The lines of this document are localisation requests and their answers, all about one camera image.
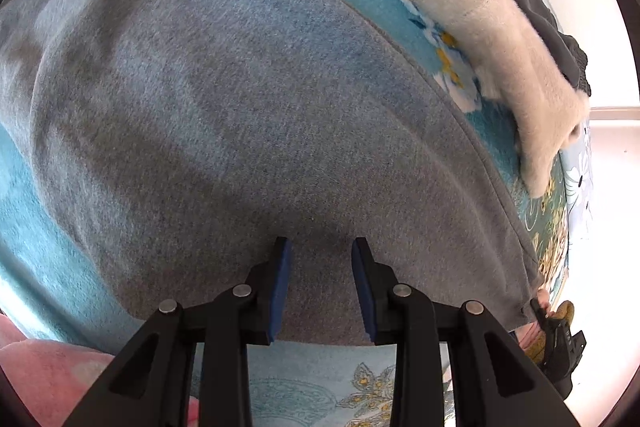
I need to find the beige fuzzy garment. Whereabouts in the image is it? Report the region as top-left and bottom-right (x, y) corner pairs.
(345, 0), (591, 198)

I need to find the light grey garment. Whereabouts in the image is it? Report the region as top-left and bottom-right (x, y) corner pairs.
(0, 0), (546, 348)

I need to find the pink cloth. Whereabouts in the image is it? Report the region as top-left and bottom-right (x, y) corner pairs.
(0, 314), (203, 427)

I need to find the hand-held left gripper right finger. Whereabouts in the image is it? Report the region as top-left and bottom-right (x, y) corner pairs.
(351, 237), (581, 427)

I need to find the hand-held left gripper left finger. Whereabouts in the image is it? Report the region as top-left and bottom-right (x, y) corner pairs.
(62, 236), (293, 427)

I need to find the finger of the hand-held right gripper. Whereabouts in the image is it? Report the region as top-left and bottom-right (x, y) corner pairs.
(530, 297), (587, 400)

